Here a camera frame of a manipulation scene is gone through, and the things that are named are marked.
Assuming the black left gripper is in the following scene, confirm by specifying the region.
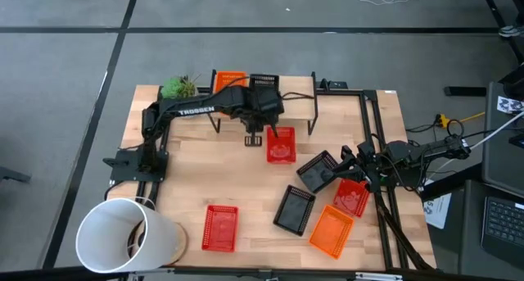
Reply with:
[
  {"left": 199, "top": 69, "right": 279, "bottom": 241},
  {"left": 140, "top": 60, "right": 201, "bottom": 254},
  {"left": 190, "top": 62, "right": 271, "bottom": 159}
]
[{"left": 239, "top": 90, "right": 286, "bottom": 147}]

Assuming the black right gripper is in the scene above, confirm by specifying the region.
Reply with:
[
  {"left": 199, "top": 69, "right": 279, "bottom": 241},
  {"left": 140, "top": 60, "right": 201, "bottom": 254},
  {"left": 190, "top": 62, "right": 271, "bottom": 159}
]
[{"left": 335, "top": 141, "right": 384, "bottom": 192}]

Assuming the red plastic slotted basket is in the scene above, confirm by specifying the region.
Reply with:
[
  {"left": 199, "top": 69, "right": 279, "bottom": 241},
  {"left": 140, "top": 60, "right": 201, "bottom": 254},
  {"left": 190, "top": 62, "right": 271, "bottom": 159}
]
[
  {"left": 266, "top": 126, "right": 297, "bottom": 165},
  {"left": 201, "top": 204, "right": 240, "bottom": 253},
  {"left": 332, "top": 177, "right": 372, "bottom": 220}
]

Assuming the black plastic slotted basket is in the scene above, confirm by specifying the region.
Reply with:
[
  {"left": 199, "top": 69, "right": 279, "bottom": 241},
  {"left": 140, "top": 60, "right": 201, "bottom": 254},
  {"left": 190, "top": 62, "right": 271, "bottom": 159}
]
[
  {"left": 296, "top": 149, "right": 341, "bottom": 194},
  {"left": 273, "top": 184, "right": 317, "bottom": 238},
  {"left": 248, "top": 73, "right": 281, "bottom": 94}
]

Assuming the orange plastic slotted basket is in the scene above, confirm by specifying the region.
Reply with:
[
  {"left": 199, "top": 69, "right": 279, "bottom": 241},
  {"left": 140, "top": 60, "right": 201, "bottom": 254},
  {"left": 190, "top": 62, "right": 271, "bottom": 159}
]
[
  {"left": 213, "top": 70, "right": 250, "bottom": 96},
  {"left": 308, "top": 204, "right": 355, "bottom": 261}
]

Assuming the wooden shelf with black legs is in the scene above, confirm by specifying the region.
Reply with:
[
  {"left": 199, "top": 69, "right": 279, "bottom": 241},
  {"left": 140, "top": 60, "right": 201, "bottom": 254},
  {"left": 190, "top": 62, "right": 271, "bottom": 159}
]
[{"left": 206, "top": 70, "right": 320, "bottom": 137}]

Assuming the green succulent plant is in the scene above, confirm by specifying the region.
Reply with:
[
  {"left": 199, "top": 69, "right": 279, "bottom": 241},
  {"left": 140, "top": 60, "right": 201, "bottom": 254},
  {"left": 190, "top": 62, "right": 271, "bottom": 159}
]
[{"left": 160, "top": 74, "right": 202, "bottom": 101}]

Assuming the white paper sheet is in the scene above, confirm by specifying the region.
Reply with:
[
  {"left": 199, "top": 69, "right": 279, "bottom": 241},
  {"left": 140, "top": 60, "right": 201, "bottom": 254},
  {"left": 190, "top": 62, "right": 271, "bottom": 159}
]
[{"left": 422, "top": 192, "right": 453, "bottom": 230}]

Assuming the round wooden lamp base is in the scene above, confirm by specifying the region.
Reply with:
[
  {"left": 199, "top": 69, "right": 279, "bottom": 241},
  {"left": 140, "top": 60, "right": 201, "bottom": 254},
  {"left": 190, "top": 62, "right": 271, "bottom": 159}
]
[{"left": 165, "top": 221, "right": 189, "bottom": 268}]

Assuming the dark grey desk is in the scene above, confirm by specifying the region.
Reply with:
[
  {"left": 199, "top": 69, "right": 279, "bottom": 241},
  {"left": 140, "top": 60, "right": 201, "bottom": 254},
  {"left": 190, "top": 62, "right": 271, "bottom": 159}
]
[
  {"left": 481, "top": 80, "right": 524, "bottom": 197},
  {"left": 458, "top": 179, "right": 524, "bottom": 281}
]

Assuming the black flat floor bar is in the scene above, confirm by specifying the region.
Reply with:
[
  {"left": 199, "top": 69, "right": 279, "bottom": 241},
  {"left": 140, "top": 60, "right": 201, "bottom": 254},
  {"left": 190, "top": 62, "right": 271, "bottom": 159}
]
[{"left": 444, "top": 85, "right": 488, "bottom": 97}]

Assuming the black keyboard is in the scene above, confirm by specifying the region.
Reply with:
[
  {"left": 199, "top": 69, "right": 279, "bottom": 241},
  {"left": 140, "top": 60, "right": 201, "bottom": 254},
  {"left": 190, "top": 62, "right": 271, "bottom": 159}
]
[{"left": 481, "top": 196, "right": 524, "bottom": 270}]

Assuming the paper with black marker print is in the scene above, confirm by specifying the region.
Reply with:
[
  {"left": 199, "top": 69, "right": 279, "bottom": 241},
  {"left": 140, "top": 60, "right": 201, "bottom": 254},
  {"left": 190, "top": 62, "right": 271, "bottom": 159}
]
[{"left": 496, "top": 95, "right": 524, "bottom": 115}]

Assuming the large white cylinder shade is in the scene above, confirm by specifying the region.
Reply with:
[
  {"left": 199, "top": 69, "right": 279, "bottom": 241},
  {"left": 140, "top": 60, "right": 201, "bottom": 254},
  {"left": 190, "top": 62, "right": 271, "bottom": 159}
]
[{"left": 75, "top": 197, "right": 181, "bottom": 274}]

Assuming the person's shoe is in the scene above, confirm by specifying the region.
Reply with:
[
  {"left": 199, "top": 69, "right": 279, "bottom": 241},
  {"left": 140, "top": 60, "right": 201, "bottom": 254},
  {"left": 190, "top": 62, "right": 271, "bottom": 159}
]
[{"left": 498, "top": 25, "right": 524, "bottom": 39}]

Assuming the grey furniture foot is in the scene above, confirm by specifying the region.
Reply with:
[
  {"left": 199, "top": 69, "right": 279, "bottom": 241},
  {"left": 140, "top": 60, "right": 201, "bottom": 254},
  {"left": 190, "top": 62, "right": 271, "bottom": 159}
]
[{"left": 0, "top": 165, "right": 33, "bottom": 184}]

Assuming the black camera cable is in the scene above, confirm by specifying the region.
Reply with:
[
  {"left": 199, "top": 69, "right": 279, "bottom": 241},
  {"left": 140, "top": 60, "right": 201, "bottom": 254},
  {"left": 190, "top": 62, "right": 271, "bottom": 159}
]
[{"left": 281, "top": 90, "right": 315, "bottom": 102}]

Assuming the black cable bundle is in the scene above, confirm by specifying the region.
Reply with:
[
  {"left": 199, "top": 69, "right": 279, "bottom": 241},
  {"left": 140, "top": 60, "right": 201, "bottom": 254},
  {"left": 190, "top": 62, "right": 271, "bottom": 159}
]
[{"left": 374, "top": 190, "right": 437, "bottom": 272}]

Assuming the black aluminium table frame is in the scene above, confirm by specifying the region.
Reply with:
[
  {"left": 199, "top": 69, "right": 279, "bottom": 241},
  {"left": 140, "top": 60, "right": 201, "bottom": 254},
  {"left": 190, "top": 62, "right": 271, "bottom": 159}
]
[{"left": 137, "top": 84, "right": 438, "bottom": 272}]

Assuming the black bracket block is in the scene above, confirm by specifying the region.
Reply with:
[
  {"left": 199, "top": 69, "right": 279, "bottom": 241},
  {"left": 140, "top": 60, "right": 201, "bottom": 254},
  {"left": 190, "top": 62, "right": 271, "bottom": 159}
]
[{"left": 318, "top": 78, "right": 349, "bottom": 90}]

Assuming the silver metal bracket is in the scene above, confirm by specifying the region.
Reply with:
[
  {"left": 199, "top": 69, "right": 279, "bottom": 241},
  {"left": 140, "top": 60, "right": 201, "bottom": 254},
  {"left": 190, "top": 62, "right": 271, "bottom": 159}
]
[{"left": 354, "top": 271, "right": 404, "bottom": 281}]

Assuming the thick white cable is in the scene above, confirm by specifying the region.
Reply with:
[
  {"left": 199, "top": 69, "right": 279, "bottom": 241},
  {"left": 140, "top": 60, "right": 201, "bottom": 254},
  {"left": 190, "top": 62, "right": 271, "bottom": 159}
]
[{"left": 425, "top": 111, "right": 524, "bottom": 179}]

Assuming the black horizontal rail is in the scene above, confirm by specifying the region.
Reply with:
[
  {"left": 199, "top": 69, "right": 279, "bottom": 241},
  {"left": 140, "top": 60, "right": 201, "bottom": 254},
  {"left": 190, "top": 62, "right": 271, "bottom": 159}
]
[{"left": 0, "top": 265, "right": 524, "bottom": 281}]

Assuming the black desk leg frame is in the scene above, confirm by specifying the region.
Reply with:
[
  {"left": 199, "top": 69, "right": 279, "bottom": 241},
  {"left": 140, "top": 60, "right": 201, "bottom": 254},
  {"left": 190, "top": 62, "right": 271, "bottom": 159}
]
[{"left": 477, "top": 0, "right": 524, "bottom": 65}]

